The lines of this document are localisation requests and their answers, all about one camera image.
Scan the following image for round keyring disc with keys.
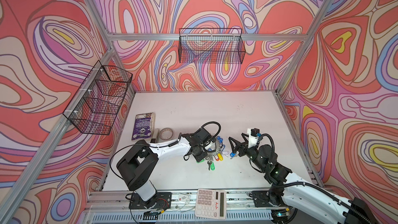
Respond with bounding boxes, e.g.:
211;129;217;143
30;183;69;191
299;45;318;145
200;136;223;171

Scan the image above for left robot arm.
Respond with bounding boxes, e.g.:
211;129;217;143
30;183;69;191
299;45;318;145
111;121;221;202

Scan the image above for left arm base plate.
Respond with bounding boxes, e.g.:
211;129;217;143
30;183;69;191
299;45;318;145
125;192;172;210

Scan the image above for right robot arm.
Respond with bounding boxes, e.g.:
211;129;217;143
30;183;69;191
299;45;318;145
229;130;378;224

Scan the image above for white pink calculator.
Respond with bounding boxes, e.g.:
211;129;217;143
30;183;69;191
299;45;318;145
194;188;227;220

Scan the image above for black stapler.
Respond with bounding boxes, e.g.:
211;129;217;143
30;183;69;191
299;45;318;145
150;128;160;143

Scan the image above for wire basket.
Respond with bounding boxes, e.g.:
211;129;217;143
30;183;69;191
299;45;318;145
178;28;246;64
63;61;133;135

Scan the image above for clear tape roll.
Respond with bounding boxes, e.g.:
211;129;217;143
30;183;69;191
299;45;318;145
159;128;174;141

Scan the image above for left wire basket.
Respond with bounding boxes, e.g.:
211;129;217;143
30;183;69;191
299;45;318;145
63;61;133;135

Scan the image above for back wire basket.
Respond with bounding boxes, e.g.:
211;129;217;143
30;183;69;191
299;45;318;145
178;28;246;64

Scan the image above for small white label card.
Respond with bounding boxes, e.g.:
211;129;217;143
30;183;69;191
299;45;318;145
178;194;191;204

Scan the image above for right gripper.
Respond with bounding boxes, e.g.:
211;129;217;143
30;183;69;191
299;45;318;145
229;133;268;173

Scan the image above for purple book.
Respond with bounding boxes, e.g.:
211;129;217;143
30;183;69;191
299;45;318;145
132;112;155;140

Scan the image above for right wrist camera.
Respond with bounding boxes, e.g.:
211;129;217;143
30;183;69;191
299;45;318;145
247;128;261;148

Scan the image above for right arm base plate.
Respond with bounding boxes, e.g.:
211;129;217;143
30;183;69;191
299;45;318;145
249;188;291;207

